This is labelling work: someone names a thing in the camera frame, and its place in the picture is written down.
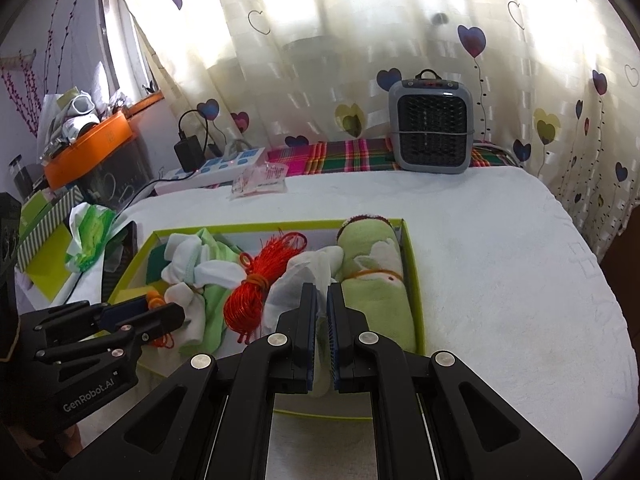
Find plaid cloth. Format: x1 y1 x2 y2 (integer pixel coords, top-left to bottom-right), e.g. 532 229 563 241
267 137 516 177

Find black phone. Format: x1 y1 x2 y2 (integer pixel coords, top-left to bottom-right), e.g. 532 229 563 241
102 220 138 301

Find red decorative branches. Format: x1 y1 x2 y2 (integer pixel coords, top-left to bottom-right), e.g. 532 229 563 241
0 0 78 141

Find heart print curtain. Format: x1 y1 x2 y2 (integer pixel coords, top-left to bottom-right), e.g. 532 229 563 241
107 0 640 256

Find lime green shallow box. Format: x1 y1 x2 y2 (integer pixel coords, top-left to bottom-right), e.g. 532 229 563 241
107 217 427 420

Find white sock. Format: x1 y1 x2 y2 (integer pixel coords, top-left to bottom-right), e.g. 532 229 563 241
161 232 248 291

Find green towel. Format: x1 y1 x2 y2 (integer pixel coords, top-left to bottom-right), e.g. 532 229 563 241
335 216 418 353

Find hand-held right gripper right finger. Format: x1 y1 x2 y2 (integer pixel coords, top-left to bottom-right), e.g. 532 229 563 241
326 282 583 480

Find striped green box lid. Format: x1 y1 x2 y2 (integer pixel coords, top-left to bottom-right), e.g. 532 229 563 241
17 187 83 271

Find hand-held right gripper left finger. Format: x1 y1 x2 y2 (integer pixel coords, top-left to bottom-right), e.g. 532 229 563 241
60 282 318 480

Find dark glass jar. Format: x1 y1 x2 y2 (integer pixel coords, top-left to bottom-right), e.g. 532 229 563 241
9 155 36 198

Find dark glass tank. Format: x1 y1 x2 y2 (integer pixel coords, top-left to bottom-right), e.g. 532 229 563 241
75 135 153 206

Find light green cloth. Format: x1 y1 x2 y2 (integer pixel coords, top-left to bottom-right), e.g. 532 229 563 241
192 227 241 356

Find large white non-woven pouch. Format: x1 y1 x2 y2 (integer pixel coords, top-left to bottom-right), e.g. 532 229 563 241
262 252 333 398

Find pile of white packets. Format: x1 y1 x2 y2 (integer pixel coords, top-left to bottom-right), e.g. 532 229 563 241
37 87 131 161

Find orange tray with clutter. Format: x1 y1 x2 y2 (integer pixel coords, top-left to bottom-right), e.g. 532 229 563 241
44 110 135 190

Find green tissue packet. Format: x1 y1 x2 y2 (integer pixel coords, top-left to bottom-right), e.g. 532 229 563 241
66 204 118 273

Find clear pink plastic packet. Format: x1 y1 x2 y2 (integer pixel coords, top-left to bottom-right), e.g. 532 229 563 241
231 162 288 200

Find black power adapter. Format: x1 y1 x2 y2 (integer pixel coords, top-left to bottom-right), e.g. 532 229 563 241
173 135 206 173

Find yellow sponge with green pad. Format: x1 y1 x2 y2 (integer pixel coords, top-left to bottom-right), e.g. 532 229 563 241
146 244 168 286

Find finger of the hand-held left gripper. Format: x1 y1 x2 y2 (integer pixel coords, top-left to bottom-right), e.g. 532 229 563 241
20 297 151 333
32 302 187 361

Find white blanket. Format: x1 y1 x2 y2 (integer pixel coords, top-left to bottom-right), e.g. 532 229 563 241
15 165 633 480

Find red cord bundle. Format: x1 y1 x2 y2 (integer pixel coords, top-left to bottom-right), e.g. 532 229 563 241
222 231 308 345

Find grey space heater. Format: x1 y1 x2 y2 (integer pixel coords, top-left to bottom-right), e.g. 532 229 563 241
387 70 475 175

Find white power strip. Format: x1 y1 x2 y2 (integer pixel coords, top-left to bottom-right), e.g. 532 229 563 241
152 146 267 196

